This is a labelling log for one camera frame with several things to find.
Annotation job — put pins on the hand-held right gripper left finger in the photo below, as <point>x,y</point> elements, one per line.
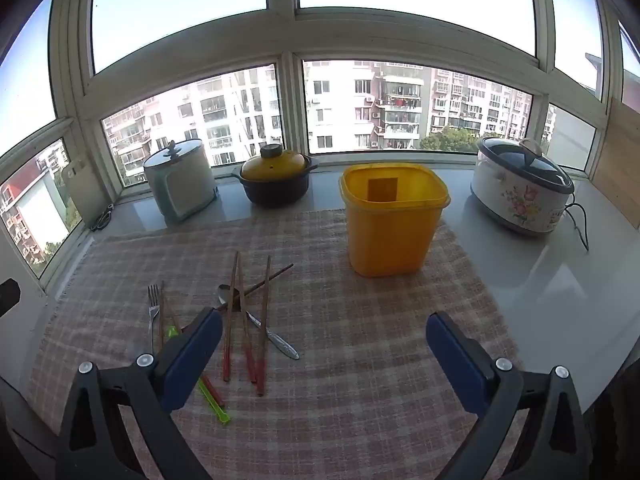
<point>192,360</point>

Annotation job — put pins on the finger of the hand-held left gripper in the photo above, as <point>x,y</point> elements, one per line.
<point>7,297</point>

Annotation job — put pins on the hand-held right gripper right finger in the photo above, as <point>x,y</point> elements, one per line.
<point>460,370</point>

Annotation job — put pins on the green plastic spoon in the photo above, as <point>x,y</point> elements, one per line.
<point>220,410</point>

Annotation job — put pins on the metal fork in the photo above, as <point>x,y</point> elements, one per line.
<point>151,320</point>

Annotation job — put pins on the metal spoon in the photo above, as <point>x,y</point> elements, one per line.
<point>280,345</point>

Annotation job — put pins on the dark brown chopstick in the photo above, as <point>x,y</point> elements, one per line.
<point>270,278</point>

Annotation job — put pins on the yellow plastic bin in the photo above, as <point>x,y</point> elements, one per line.
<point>390,240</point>

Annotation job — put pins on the pink checked cloth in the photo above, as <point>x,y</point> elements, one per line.
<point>350,360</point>

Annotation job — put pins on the white cutting board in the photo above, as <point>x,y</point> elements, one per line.
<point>82,195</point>

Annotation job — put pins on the teal and white cooker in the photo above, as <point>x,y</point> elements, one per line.
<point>185,185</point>

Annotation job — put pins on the floral white rice cooker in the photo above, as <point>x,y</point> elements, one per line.
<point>515,195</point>

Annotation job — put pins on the black clay pot yellow lid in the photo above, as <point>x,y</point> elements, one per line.
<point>275,180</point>

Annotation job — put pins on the wooden board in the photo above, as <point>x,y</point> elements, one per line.
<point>620,170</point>

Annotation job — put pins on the row of apartment buildings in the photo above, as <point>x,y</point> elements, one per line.
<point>340,105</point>

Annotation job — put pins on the white window frame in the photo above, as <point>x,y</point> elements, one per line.
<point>282,85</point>

